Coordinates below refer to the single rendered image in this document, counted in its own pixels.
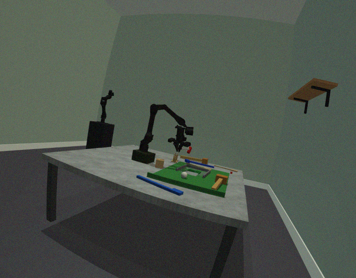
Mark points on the tan cube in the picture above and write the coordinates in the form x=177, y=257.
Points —
x=159, y=163

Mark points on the green flat mat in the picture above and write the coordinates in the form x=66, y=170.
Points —
x=207, y=182

